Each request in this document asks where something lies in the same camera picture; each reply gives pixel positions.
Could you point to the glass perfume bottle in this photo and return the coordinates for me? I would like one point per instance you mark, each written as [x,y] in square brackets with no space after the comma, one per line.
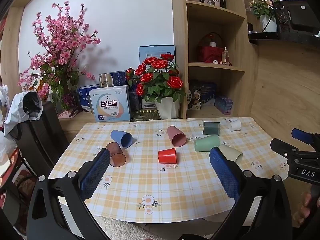
[225,57]

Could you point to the gold tray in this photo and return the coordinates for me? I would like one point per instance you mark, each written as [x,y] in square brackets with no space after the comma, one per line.
[145,115]

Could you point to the pale grey-green cup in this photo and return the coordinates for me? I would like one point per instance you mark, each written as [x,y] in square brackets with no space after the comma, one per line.
[232,152]

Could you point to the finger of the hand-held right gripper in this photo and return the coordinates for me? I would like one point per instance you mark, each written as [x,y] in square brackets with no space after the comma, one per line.
[303,135]
[282,147]

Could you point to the black chair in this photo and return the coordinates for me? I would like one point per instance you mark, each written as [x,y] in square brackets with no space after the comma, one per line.
[40,135]

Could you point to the wooden shelf unit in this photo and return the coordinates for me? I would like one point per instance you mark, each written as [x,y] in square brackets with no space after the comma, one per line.
[237,42]

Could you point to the grey jacket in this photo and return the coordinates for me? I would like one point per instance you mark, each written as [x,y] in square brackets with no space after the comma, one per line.
[18,110]

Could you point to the light blue tall box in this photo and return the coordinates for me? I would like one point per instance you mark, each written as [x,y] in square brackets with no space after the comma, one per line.
[150,52]

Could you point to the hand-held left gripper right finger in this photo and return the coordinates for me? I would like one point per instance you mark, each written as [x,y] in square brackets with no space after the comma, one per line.
[225,172]

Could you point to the blue and white box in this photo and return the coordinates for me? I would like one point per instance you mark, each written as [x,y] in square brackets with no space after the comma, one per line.
[83,97]

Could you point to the pink blossom artificial plant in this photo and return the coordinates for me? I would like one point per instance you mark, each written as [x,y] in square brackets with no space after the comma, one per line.
[62,45]

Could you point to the red gift basket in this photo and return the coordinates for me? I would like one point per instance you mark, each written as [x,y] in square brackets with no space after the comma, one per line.
[210,52]

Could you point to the white plastic bag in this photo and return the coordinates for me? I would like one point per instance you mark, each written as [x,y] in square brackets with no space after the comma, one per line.
[6,152]

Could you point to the black counter ledge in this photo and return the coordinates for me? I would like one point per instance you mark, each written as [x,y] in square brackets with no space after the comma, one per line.
[280,38]

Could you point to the white cup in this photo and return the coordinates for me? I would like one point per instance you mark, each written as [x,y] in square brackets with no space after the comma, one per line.
[234,125]

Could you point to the brown translucent cup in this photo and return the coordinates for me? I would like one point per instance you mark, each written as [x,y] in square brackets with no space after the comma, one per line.
[115,154]

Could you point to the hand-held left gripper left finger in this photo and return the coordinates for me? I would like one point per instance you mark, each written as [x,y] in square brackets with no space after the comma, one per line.
[96,172]

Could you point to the person's right hand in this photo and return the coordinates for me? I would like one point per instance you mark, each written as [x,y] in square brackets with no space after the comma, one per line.
[307,206]

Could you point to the black appliance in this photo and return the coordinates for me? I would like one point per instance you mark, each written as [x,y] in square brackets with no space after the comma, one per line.
[300,15]

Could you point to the white wall socket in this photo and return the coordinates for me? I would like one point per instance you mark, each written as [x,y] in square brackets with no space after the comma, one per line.
[85,68]

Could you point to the light blue small box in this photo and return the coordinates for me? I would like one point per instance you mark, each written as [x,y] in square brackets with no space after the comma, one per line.
[223,105]

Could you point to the red rose plant white pot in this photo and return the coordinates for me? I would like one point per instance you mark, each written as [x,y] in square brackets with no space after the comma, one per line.
[160,80]

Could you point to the white shaggy rug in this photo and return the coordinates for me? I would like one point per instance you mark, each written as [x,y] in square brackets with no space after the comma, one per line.
[130,230]

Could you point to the dark blue moon print box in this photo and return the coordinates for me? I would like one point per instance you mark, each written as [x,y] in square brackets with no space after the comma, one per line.
[203,95]

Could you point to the pink cup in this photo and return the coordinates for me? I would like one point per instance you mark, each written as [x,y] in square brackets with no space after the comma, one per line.
[177,136]

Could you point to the blue cup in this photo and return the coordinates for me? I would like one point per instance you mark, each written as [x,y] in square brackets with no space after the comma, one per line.
[121,137]

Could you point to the dark blue narrow box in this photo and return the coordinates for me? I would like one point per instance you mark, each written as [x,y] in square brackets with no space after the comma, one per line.
[133,101]

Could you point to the white box pastel print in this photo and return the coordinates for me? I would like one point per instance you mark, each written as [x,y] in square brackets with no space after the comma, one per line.
[110,105]

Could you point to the yellow checked floral tablecloth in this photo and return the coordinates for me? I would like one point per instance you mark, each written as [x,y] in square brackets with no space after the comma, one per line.
[150,182]

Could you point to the dark green translucent cup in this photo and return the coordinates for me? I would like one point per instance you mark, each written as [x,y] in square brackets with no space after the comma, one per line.
[211,128]

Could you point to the red cup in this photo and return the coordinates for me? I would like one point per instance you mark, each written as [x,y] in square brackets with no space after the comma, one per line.
[167,155]

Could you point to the dark blue box silver cup picture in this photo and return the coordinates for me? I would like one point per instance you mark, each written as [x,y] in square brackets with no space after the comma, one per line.
[117,78]

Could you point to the peach rose plant white pot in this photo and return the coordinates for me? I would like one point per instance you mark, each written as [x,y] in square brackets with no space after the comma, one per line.
[265,5]

